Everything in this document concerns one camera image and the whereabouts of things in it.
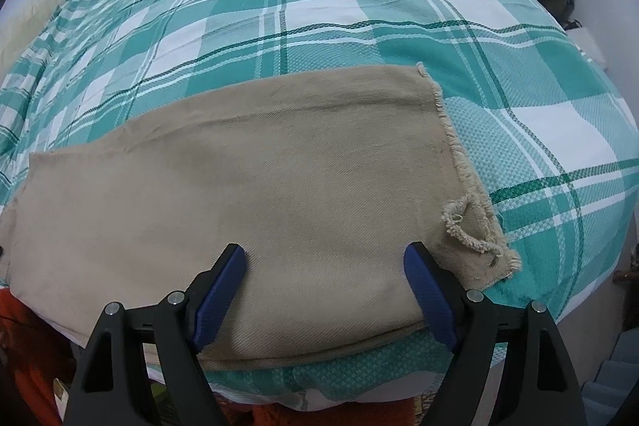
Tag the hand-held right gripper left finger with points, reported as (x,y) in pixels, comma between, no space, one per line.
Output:
(222,296)

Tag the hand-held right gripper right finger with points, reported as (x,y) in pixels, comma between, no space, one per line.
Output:
(429,296)

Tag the beige pants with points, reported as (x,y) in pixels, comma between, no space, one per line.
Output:
(249,186)

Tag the grey blue cloth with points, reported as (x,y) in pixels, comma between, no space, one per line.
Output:
(609,386)

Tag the orange fleece cloth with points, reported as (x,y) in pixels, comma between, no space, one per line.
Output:
(25,356)

